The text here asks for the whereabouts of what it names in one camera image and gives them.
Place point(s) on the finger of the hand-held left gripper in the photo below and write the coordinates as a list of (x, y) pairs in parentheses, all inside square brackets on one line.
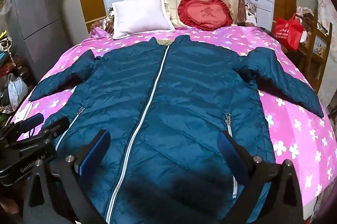
[(33, 122), (56, 126)]

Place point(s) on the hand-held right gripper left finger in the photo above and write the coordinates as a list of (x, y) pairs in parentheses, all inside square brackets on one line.
[(94, 154)]

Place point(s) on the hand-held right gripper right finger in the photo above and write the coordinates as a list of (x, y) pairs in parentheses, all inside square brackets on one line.
[(231, 158)]

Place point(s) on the teal puffer jacket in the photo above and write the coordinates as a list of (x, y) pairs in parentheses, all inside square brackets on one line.
[(184, 97)]

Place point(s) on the pile of clothes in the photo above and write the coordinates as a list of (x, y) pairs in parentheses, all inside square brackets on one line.
[(8, 60)]

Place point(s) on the white plastic bag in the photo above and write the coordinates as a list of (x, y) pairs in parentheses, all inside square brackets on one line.
[(17, 89)]

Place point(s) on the pink floral bed sheet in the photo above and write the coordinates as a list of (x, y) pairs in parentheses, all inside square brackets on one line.
[(289, 121)]

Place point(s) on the grey refrigerator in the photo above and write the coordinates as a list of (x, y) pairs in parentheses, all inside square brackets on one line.
[(39, 16)]

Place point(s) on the red shopping bag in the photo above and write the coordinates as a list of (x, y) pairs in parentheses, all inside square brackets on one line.
[(287, 31)]

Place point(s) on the wooden chair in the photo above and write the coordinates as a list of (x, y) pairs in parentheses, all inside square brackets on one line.
[(320, 50)]

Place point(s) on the white pillow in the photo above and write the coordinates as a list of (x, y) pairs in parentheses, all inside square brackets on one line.
[(142, 16)]

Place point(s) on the red heart cushion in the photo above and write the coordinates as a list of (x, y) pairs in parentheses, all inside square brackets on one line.
[(205, 13)]

